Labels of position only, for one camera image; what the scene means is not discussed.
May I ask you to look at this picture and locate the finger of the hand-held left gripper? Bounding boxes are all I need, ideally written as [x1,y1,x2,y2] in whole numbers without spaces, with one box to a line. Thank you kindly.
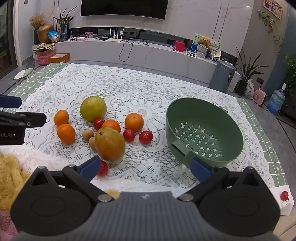
[0,95,23,109]
[0,111,47,128]

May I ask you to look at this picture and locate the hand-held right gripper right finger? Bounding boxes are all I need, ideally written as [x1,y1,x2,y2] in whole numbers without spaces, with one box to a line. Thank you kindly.
[177,158,274,204]

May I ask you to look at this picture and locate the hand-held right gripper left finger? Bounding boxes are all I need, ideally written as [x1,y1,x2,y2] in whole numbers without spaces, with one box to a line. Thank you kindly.
[22,156,115,204]

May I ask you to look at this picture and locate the red cherry tomato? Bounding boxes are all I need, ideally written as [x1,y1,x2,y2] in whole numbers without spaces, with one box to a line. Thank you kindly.
[123,128,135,142]
[93,117,105,130]
[97,160,108,176]
[139,130,153,145]

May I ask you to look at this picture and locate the orange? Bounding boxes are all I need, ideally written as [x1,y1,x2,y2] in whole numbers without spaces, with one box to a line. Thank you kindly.
[101,119,121,132]
[54,110,69,127]
[125,113,144,132]
[57,123,76,144]

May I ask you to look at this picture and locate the yellow red mango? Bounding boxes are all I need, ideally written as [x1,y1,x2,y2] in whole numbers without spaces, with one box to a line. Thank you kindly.
[94,127,126,162]

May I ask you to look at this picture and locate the green colander bowl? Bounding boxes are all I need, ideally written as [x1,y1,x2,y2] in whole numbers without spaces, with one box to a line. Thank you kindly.
[166,97,244,167]

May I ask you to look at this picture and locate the white round floor scale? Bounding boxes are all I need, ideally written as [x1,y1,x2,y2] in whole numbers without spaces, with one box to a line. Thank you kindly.
[13,68,35,80]

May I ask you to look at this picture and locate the green checked table mat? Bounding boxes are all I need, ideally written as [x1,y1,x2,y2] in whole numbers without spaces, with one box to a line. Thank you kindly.
[7,63,288,188]

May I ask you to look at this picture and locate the yellow fluffy cloth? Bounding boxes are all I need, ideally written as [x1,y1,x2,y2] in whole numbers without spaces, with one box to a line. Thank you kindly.
[0,152,31,211]

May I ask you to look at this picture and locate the pink box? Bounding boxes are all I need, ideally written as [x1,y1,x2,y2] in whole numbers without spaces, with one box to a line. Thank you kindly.
[37,54,56,65]

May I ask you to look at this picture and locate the stack of colourful packets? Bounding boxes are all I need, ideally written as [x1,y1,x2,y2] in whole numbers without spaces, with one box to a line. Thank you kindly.
[33,43,56,55]

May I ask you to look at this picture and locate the orange cardboard box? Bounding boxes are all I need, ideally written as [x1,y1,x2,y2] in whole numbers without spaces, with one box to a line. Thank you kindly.
[47,53,70,63]

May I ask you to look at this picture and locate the golden vase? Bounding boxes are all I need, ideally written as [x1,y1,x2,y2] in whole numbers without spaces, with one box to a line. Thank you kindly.
[37,24,54,44]

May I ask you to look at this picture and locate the blue snack bag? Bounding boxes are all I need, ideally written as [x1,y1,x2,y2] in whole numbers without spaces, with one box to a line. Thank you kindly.
[47,30,60,43]

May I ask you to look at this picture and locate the dried yellow flowers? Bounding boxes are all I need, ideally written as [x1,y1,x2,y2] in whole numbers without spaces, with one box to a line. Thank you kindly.
[29,13,45,30]

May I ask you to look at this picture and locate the pink fluffy cloth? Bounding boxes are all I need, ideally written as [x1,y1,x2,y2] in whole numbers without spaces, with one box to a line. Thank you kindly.
[0,207,19,240]

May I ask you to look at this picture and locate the white lace tablecloth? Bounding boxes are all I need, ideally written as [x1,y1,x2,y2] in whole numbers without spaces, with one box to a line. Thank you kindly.
[0,63,275,197]

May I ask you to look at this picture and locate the white box with tomato print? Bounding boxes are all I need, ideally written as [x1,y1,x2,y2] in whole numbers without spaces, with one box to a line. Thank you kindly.
[270,185,290,216]

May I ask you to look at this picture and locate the white plastic bag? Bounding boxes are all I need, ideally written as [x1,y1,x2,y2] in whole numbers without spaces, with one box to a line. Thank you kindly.
[244,79,255,100]

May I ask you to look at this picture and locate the green plant in vase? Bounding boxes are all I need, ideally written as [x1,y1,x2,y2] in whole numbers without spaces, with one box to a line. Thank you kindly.
[52,6,79,42]

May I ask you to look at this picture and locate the pink heater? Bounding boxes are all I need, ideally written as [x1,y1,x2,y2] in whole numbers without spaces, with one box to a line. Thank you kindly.
[253,88,268,106]

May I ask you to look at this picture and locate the grey trash bin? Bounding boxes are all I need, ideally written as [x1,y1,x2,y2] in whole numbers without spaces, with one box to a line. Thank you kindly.
[208,60,237,93]

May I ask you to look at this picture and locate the blue water bottle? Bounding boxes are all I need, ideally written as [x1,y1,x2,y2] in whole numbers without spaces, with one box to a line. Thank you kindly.
[266,83,287,114]

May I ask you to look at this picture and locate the long-leaved potted plant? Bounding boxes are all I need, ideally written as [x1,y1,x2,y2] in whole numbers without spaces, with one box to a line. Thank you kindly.
[235,46,266,96]

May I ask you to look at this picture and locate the white router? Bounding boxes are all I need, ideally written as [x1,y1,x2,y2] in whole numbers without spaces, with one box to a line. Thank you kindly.
[107,28,125,43]

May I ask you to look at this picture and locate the white marble tv console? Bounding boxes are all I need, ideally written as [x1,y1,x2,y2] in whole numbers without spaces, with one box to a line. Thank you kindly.
[54,38,241,92]

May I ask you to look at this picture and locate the red box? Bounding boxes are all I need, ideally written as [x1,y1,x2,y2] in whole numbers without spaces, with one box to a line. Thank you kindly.
[172,40,186,52]

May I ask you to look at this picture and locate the plush bear bouquet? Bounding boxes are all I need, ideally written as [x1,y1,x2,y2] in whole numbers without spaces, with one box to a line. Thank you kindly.
[196,37,212,58]

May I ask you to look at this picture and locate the leafy green plant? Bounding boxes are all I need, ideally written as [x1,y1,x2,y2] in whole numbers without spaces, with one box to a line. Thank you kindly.
[283,53,296,105]

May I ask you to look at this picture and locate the black television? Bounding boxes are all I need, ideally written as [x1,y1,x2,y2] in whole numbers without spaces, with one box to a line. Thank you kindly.
[80,0,169,20]

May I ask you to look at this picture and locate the hanging ivy vine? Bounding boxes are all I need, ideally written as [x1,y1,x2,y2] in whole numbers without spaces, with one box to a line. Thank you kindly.
[258,10,284,47]

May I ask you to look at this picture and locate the black cable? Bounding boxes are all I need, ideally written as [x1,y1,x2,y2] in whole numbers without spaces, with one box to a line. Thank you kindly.
[119,39,151,62]

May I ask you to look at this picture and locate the framed wall picture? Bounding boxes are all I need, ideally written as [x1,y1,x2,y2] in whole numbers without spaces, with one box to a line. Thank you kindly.
[263,0,283,20]

